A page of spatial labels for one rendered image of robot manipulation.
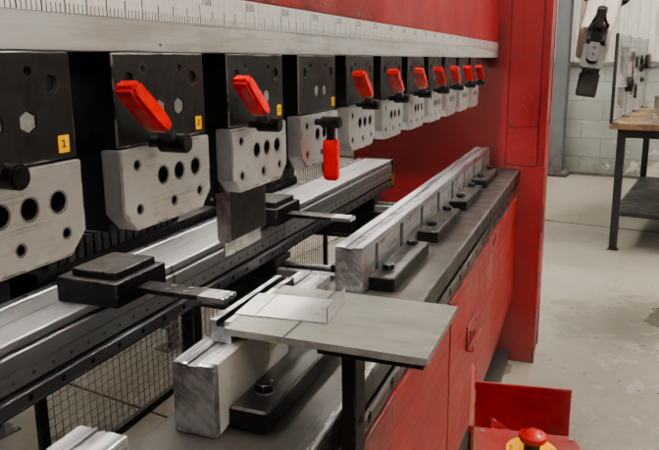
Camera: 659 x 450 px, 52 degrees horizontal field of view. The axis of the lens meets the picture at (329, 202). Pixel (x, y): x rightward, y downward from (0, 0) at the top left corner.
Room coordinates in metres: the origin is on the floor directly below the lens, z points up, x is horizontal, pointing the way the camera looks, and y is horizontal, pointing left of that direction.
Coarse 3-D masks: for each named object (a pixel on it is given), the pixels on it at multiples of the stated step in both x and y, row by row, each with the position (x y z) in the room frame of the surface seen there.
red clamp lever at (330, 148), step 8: (320, 120) 1.02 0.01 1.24; (328, 120) 1.01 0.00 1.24; (336, 120) 1.00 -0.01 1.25; (328, 128) 1.01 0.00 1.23; (328, 136) 1.01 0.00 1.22; (328, 144) 1.01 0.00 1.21; (336, 144) 1.01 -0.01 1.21; (328, 152) 1.01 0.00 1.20; (336, 152) 1.01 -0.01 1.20; (328, 160) 1.01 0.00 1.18; (336, 160) 1.01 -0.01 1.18; (328, 168) 1.01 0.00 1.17; (336, 168) 1.01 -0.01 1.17; (328, 176) 1.01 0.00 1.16; (336, 176) 1.01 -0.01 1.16
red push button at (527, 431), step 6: (522, 432) 0.88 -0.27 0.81; (528, 432) 0.88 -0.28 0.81; (534, 432) 0.87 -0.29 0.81; (540, 432) 0.88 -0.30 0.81; (522, 438) 0.87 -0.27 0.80; (528, 438) 0.86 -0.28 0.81; (534, 438) 0.86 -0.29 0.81; (540, 438) 0.86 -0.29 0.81; (546, 438) 0.87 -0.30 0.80; (528, 444) 0.86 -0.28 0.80; (534, 444) 0.86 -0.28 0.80; (540, 444) 0.86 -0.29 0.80
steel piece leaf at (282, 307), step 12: (276, 300) 0.90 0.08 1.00; (288, 300) 0.90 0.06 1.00; (300, 300) 0.90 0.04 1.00; (312, 300) 0.90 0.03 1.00; (324, 300) 0.90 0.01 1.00; (336, 300) 0.86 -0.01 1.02; (264, 312) 0.86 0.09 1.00; (276, 312) 0.86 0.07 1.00; (288, 312) 0.86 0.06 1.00; (300, 312) 0.85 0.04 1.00; (312, 312) 0.85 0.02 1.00; (324, 312) 0.85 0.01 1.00; (336, 312) 0.86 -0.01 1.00
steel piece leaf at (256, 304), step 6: (258, 294) 0.93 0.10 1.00; (264, 294) 0.93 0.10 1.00; (270, 294) 0.93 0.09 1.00; (276, 294) 0.93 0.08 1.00; (252, 300) 0.90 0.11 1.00; (258, 300) 0.90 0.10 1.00; (264, 300) 0.90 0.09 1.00; (270, 300) 0.90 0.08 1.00; (246, 306) 0.88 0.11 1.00; (252, 306) 0.88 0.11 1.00; (258, 306) 0.88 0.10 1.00; (264, 306) 0.88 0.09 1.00; (240, 312) 0.86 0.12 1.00; (246, 312) 0.86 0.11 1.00; (252, 312) 0.86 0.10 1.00; (258, 312) 0.86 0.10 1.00
